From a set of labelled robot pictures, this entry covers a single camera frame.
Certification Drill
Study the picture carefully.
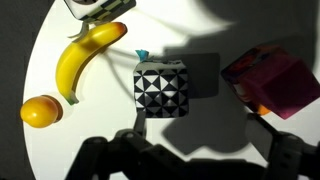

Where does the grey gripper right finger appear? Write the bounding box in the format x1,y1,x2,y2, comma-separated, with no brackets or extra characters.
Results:
245,112,278,160

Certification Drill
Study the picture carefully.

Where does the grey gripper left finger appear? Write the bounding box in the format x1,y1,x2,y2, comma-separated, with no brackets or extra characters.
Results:
133,109,148,138

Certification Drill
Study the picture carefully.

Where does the black white patterned soft block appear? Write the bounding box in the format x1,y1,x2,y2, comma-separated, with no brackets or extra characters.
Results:
133,49,190,120

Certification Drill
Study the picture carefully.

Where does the magenta multicoloured soft block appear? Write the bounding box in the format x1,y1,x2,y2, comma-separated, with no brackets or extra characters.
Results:
220,44,320,121

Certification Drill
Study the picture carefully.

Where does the yellow toy banana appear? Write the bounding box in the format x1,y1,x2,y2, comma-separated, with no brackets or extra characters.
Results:
55,21,129,107

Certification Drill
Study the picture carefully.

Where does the toy orange fruit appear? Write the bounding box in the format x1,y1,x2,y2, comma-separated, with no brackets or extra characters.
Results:
19,95,64,129

